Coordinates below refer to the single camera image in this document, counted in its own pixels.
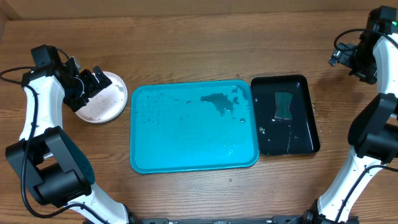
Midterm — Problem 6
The green scrubbing sponge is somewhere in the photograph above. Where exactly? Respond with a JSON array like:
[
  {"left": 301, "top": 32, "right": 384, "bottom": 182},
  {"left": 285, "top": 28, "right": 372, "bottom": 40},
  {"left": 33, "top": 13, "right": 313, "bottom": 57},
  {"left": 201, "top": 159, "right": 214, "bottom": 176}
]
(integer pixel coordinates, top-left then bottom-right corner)
[{"left": 274, "top": 92, "right": 293, "bottom": 120}]

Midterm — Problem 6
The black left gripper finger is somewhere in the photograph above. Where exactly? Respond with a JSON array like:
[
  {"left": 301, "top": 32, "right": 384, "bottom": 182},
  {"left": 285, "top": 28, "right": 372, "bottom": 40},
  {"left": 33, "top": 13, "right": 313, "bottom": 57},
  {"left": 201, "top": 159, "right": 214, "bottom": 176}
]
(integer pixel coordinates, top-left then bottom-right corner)
[
  {"left": 93, "top": 66, "right": 112, "bottom": 91},
  {"left": 79, "top": 69, "right": 99, "bottom": 96}
]

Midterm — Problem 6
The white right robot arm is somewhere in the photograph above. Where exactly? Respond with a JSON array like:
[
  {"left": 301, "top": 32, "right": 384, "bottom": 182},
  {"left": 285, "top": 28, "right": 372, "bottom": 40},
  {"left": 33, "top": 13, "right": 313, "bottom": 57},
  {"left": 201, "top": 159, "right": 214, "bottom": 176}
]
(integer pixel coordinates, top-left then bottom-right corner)
[{"left": 298, "top": 33, "right": 397, "bottom": 223}]

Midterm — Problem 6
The yellow plate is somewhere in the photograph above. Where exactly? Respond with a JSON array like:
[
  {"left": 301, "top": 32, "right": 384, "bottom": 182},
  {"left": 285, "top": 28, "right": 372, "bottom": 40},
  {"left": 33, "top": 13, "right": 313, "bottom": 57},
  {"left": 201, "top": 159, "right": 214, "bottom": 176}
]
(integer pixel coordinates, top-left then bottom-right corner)
[{"left": 76, "top": 104, "right": 126, "bottom": 124}]

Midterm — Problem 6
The pink-rimmed white plate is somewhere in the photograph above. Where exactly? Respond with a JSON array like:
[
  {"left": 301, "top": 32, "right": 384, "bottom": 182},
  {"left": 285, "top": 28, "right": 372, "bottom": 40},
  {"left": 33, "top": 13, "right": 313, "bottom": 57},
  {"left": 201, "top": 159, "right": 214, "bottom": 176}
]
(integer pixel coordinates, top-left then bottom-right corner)
[{"left": 75, "top": 72, "right": 128, "bottom": 114}]

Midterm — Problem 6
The black rectangular tray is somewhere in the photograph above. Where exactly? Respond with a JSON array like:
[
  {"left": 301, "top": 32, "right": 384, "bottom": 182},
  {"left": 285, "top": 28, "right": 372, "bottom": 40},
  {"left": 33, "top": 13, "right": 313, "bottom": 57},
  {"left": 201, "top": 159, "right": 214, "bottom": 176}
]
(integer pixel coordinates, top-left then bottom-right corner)
[{"left": 251, "top": 75, "right": 320, "bottom": 156}]

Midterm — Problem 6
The teal plastic tray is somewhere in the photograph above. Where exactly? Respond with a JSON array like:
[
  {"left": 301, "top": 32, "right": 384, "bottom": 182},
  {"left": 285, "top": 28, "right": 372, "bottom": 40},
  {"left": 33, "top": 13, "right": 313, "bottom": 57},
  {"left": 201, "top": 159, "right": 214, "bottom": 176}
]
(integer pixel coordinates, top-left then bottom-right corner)
[{"left": 130, "top": 80, "right": 259, "bottom": 174}]

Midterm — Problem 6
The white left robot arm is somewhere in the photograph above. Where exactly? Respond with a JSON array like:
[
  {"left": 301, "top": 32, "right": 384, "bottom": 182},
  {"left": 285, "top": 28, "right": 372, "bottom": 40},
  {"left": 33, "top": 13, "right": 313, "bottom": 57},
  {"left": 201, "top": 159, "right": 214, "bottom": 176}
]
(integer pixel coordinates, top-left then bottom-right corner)
[{"left": 6, "top": 58, "right": 135, "bottom": 223}]

